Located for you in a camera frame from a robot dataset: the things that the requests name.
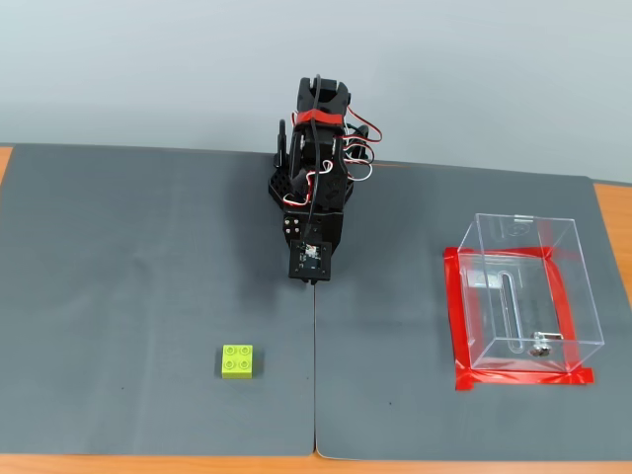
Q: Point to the grey table mat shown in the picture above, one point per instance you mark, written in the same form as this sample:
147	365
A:
395	321
148	296

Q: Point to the silver metal box latch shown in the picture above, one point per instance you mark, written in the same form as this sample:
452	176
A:
540	345

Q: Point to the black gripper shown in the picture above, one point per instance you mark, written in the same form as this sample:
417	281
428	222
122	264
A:
292	226

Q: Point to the green lego block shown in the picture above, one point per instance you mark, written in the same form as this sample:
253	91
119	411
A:
237	363

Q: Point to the red tape band on arm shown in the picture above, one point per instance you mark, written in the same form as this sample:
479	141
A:
321	117

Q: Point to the long red tape strip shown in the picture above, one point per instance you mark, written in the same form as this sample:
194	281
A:
455	316
494	252
563	306
523	379

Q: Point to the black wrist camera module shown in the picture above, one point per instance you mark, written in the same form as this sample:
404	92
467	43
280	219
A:
311	269

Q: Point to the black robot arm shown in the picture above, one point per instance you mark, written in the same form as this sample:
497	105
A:
323	148

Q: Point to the transparent acrylic box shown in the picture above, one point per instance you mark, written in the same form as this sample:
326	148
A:
533	296

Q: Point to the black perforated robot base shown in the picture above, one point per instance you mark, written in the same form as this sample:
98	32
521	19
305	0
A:
279	185

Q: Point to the black table clamp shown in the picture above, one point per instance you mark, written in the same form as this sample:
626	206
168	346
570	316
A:
282	143

